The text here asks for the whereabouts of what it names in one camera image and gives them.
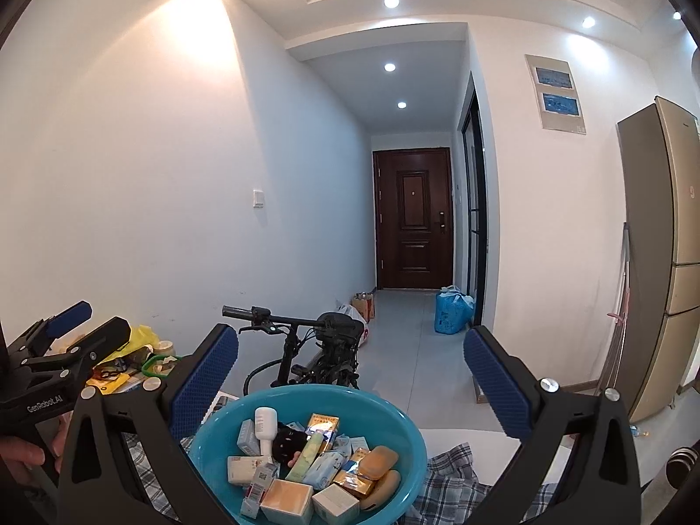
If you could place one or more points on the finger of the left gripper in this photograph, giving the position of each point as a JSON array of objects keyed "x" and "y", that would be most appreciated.
[
  {"x": 81, "y": 358},
  {"x": 39, "y": 337}
]

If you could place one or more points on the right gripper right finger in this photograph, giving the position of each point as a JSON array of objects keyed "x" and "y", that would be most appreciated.
[{"x": 600, "y": 483}]

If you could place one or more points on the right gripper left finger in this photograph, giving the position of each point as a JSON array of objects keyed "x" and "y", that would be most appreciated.
[{"x": 99, "y": 483}]

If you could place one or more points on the white lotion bottle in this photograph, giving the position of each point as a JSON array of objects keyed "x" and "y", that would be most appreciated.
[{"x": 266, "y": 428}]

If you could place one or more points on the light blue tissue pack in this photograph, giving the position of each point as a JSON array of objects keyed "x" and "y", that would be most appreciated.
[{"x": 324, "y": 469}]

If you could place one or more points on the person's left hand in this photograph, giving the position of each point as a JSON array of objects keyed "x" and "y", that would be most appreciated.
[{"x": 21, "y": 456}]

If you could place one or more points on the yellow plastic bag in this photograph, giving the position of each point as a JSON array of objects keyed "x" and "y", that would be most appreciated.
[{"x": 140, "y": 336}]

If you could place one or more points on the yellow box green lid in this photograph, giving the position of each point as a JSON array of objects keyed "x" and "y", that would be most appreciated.
[{"x": 159, "y": 365}]

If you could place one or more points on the white QR code box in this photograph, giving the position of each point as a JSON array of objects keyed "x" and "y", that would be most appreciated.
[{"x": 241, "y": 469}]

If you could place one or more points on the blue plaid cloth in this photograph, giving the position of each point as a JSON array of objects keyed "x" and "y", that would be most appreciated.
[{"x": 444, "y": 489}]

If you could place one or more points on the grey blue small box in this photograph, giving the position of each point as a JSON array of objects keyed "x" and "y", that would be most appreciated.
[{"x": 246, "y": 439}]

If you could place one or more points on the white barcode box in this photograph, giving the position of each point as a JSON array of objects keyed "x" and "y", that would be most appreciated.
[{"x": 263, "y": 478}]

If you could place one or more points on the peach flat box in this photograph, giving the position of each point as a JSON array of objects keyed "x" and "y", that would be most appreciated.
[{"x": 288, "y": 503}]

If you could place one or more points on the black hair scrunchie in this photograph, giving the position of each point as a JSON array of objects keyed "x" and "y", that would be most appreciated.
[{"x": 287, "y": 444}]

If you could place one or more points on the pale green tube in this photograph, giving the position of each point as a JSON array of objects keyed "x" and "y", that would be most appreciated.
[{"x": 311, "y": 452}]

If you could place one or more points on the tan round soap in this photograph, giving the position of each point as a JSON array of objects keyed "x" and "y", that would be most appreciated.
[{"x": 383, "y": 490}]

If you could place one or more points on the blue shopping bag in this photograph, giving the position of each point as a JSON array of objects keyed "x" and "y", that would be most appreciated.
[{"x": 453, "y": 310}]

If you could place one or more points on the white small box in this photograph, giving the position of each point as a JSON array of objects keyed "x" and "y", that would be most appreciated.
[{"x": 336, "y": 506}]

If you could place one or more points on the orange blue medicine box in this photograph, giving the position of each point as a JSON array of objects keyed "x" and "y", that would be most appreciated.
[{"x": 325, "y": 425}]

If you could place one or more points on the gold wrapped box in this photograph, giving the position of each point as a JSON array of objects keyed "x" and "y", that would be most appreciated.
[{"x": 354, "y": 483}]

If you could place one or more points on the cardboard box on floor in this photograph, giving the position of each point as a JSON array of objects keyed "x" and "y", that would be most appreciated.
[{"x": 364, "y": 303}]

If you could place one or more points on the black framed glass door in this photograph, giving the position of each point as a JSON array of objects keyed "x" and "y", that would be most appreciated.
[{"x": 477, "y": 205}]

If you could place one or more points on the dark brown door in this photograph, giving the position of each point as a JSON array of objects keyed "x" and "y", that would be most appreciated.
[{"x": 414, "y": 218}]

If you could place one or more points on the beige refrigerator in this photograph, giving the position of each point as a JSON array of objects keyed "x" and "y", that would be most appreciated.
[{"x": 659, "y": 146}]

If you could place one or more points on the white light switch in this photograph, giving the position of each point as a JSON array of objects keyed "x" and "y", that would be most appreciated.
[{"x": 258, "y": 199}]

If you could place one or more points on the wall electrical panel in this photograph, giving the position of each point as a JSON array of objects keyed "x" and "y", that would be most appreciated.
[{"x": 557, "y": 95}]

